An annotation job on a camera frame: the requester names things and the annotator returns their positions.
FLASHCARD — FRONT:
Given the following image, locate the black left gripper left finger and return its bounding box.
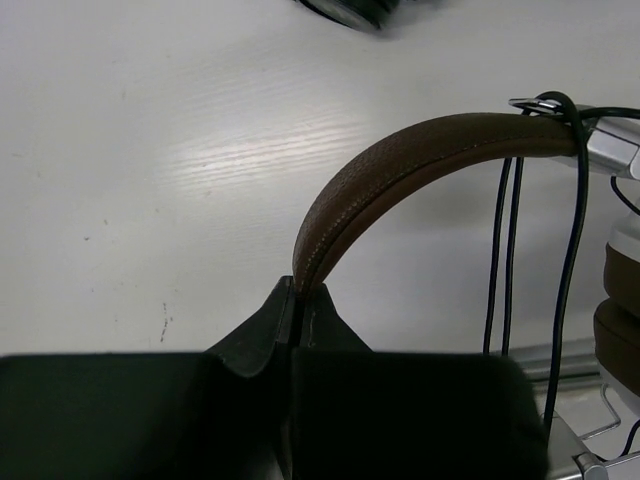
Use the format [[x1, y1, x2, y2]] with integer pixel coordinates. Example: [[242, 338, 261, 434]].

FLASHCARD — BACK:
[[1, 276, 294, 479]]

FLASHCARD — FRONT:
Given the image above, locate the aluminium front rail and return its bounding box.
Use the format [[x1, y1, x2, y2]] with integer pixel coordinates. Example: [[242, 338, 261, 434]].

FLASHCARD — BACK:
[[510, 338, 601, 389]]

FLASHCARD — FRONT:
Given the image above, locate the brown silver over-ear headphones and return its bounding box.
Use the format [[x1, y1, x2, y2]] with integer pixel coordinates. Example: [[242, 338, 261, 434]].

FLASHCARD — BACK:
[[292, 94, 640, 480]]

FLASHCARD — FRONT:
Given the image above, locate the black on-ear headphones right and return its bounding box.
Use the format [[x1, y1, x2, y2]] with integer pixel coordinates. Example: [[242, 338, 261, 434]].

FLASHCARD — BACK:
[[299, 0, 400, 32]]

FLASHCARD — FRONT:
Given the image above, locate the thin black headphone cable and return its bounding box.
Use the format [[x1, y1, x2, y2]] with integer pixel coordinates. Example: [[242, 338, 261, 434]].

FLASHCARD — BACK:
[[482, 90, 640, 459]]

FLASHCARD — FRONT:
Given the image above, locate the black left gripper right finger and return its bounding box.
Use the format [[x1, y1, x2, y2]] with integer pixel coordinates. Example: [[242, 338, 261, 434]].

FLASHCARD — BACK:
[[291, 288, 549, 479]]

